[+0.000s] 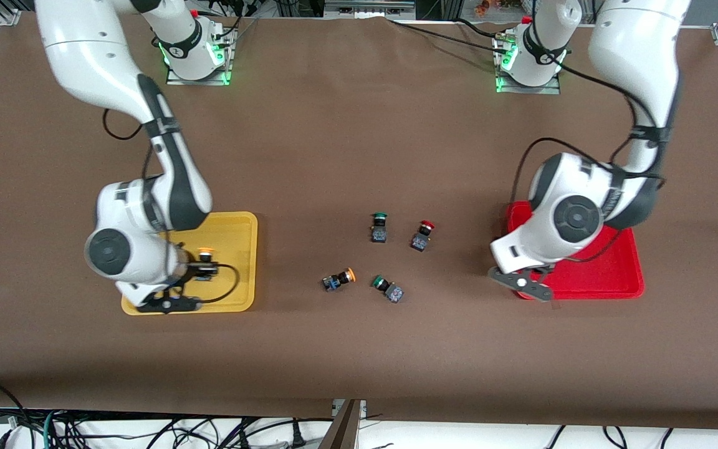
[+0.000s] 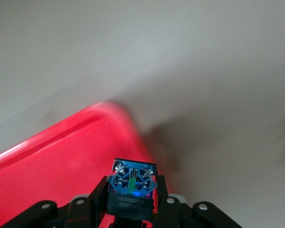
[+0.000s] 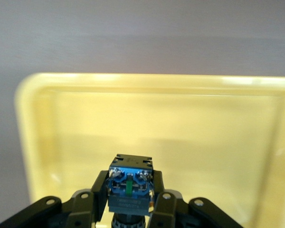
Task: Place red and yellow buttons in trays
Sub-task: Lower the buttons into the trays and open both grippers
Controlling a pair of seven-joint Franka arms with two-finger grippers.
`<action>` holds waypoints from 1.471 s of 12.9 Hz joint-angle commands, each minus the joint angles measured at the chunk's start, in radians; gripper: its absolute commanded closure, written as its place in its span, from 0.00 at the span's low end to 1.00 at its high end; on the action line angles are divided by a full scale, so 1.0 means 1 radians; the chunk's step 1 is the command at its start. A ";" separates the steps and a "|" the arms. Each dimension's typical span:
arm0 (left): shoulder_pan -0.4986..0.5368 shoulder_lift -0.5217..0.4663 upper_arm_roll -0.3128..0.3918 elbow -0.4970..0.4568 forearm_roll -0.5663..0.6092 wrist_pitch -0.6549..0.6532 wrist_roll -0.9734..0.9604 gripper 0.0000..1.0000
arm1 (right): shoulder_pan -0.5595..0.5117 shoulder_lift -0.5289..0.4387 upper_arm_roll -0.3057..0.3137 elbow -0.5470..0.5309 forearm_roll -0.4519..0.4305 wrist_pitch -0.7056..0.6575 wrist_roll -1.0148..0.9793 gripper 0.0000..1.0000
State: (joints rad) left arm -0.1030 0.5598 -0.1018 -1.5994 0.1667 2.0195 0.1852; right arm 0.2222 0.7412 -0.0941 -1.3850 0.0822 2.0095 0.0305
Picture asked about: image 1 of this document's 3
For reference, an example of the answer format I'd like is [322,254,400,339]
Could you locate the grey metal box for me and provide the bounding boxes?
[325,0,416,19]

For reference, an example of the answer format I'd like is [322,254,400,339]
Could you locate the long black base cable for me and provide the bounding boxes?
[387,17,506,51]

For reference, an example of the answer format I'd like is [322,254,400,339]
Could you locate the red plastic tray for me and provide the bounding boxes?
[505,200,646,301]

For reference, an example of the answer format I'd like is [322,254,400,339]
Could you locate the red push button switch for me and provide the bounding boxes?
[410,220,436,253]

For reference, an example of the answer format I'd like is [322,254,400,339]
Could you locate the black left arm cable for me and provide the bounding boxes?
[512,59,668,263]

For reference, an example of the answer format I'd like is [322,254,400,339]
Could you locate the metal table post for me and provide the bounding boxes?
[320,399,367,449]

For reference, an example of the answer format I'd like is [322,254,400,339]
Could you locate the short black base cable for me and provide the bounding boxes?
[456,17,512,37]

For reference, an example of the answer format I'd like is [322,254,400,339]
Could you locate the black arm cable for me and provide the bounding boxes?
[102,75,239,304]
[512,59,668,263]

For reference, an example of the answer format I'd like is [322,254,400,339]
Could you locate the brown table mat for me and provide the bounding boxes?
[0,12,718,431]

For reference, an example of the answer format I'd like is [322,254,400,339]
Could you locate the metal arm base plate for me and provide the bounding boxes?
[166,28,235,87]
[495,31,563,95]

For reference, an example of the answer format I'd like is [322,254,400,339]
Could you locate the yellow plastic tray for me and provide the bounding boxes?
[121,211,259,316]

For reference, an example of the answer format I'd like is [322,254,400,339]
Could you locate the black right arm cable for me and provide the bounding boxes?
[102,75,239,304]

